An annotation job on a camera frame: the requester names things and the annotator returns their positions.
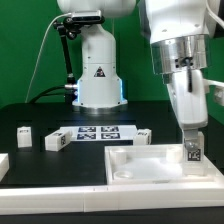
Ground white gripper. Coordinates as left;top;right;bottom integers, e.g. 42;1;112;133
167;70;208;151

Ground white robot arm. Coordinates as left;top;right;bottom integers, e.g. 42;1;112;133
57;0;224;151

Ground AprilTag marker sheet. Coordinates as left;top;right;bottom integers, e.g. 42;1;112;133
60;125;137;141

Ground white U-shaped obstacle fence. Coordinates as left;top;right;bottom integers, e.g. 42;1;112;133
0;147;224;213

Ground black base cables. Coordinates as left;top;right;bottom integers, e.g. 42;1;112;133
28;85;73;104

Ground grey mounted camera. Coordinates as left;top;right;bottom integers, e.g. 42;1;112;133
71;10;104;24

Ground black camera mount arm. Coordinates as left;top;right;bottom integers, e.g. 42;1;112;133
53;17;81;103

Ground white camera cable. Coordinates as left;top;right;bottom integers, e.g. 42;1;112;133
24;13;73;104

